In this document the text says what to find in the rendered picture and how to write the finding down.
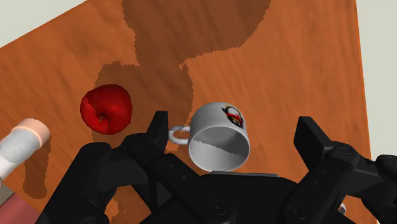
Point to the pink cylinder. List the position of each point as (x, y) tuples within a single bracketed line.
[(15, 211)]

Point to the white mug with printed emblem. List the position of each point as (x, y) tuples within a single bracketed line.
[(214, 124)]

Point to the orange wooden table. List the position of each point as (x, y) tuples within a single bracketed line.
[(279, 77)]

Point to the white bottle with peach collar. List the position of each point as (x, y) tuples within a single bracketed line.
[(18, 145)]

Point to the red apple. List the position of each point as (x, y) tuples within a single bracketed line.
[(107, 107)]

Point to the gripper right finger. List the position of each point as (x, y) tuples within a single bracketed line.
[(335, 173)]

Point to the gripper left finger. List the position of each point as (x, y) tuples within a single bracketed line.
[(102, 173)]

